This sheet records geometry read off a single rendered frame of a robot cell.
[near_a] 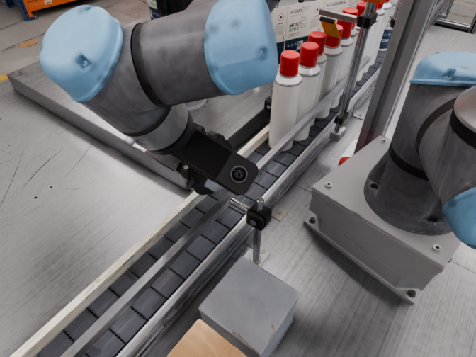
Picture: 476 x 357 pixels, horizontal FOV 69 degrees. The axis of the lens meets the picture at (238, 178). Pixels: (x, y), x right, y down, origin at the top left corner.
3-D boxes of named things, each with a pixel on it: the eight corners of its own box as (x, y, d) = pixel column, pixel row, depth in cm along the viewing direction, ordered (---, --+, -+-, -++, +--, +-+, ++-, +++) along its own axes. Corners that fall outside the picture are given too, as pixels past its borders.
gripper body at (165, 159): (189, 127, 55) (149, 85, 44) (232, 149, 51) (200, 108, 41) (163, 168, 54) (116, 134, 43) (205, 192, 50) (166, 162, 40)
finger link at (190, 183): (215, 171, 56) (193, 151, 48) (224, 176, 55) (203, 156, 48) (200, 196, 55) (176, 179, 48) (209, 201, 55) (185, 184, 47)
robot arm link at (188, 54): (266, -32, 32) (160, 0, 35) (256, 1, 23) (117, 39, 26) (282, 51, 37) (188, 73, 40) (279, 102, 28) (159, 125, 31)
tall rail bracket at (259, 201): (234, 238, 63) (233, 175, 51) (267, 258, 60) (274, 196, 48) (223, 250, 61) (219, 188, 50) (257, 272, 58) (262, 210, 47)
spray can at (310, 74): (297, 125, 79) (311, 36, 64) (313, 137, 76) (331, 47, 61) (280, 133, 77) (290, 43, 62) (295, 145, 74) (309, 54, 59)
